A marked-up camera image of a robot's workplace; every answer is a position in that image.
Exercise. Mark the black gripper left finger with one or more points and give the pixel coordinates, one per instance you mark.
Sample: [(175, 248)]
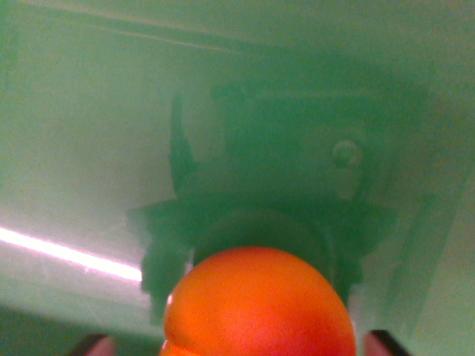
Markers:
[(94, 346)]

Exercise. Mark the yellow orange apricot fruit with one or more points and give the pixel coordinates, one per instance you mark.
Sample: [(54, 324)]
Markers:
[(259, 304)]

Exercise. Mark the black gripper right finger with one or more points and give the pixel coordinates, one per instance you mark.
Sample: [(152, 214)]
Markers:
[(384, 345)]

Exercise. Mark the green plastic bin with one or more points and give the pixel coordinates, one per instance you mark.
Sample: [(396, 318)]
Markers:
[(237, 111)]

